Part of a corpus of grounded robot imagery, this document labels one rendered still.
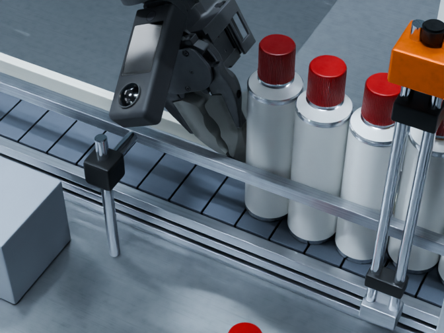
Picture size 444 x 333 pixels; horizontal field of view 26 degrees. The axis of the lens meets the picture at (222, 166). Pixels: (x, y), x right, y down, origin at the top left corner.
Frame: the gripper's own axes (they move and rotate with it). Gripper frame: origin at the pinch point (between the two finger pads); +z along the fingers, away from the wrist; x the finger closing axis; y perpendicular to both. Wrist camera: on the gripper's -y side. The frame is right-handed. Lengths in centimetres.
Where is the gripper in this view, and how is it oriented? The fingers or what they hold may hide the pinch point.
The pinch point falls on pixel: (233, 157)
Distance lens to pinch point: 96.2
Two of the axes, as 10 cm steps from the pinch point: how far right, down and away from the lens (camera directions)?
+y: 4.7, -6.2, 6.3
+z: 4.4, 7.8, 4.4
